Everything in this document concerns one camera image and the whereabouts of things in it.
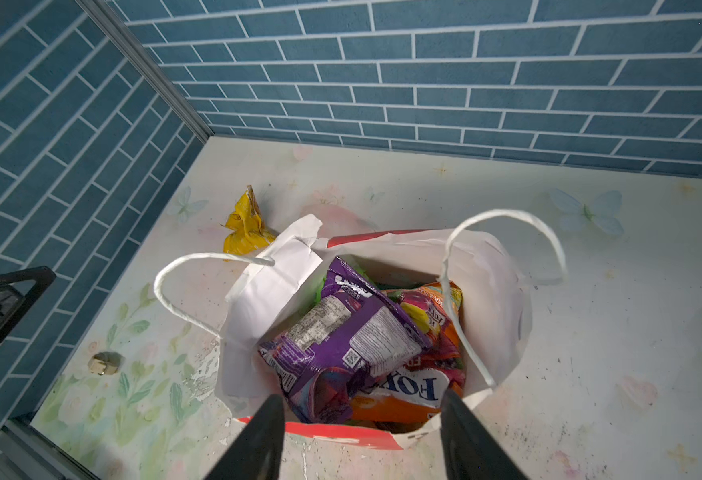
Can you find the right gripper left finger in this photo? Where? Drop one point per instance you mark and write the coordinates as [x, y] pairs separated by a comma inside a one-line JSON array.
[[256, 452]]

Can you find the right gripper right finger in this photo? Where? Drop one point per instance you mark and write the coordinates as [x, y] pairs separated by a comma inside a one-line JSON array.
[[470, 451]]

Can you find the purple snack packet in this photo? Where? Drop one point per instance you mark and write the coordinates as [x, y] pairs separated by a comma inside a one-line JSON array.
[[347, 343]]

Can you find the yellow snack packet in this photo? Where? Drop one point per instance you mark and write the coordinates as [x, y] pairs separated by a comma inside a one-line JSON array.
[[248, 229]]

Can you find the orange colourful snack packet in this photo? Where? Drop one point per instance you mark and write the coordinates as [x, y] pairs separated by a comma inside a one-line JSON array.
[[412, 394]]

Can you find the green snack packet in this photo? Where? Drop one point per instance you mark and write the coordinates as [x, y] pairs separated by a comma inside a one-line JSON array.
[[318, 293]]

